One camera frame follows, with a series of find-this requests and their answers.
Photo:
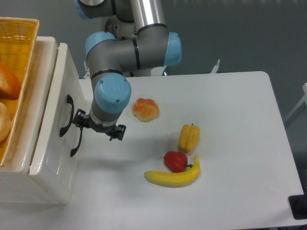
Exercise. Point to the white drawer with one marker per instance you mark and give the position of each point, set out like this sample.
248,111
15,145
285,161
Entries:
68,164
64,98

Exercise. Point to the orange croissant bread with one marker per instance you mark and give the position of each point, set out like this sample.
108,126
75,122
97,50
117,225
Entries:
10,86

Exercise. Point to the red bell pepper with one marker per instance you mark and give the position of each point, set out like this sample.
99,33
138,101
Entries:
176,161

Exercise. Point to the pale round bread roll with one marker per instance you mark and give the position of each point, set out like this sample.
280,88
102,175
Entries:
5,121

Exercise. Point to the yellow bell pepper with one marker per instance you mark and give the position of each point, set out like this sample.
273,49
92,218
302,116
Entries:
189,137

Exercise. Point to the black device at edge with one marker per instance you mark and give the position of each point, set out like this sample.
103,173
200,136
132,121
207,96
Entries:
298,205

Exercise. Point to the orange flower bread bun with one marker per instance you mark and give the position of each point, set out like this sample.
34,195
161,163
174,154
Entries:
145,110

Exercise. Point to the yellow wicker basket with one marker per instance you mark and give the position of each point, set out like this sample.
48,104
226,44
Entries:
17,41

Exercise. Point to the white frame at right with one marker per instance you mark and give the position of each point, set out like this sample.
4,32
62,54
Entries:
298,108

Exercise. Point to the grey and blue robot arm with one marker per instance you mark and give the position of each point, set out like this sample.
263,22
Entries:
112,90

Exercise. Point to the white drawer cabinet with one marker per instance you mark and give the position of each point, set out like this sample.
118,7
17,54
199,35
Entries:
15,182

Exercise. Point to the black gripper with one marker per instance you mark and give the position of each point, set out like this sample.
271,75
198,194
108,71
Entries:
82,120

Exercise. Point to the yellow banana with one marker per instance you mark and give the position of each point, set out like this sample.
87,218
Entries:
171,179

